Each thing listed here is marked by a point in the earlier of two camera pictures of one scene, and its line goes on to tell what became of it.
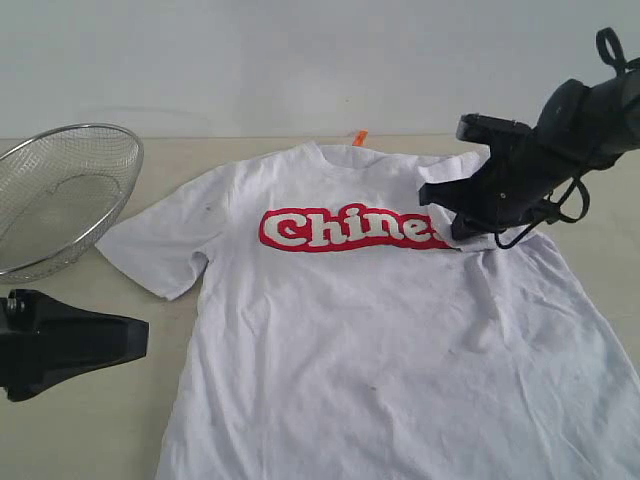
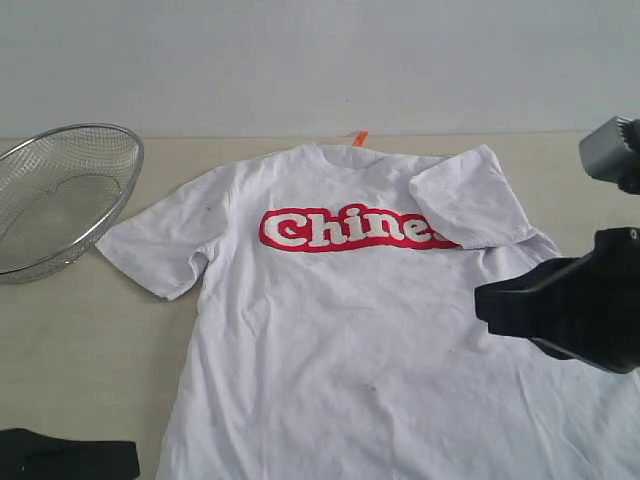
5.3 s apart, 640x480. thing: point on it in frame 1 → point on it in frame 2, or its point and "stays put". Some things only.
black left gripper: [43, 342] → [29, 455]
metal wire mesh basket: [58, 190] stays put
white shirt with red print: [350, 332] stays put
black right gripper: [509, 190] → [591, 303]
